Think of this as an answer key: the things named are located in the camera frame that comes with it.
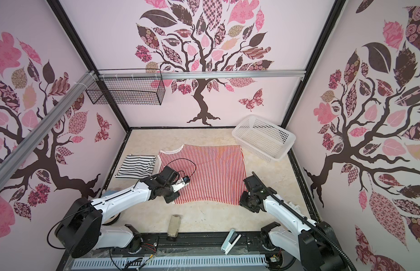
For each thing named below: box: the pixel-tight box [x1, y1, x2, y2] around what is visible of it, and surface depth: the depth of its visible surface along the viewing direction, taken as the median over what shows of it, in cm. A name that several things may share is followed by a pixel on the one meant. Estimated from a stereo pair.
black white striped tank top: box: [114, 154, 157, 179], surface depth 100 cm
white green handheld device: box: [220, 228, 243, 256], surface depth 74 cm
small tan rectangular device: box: [166, 213, 183, 242], surface depth 78 cm
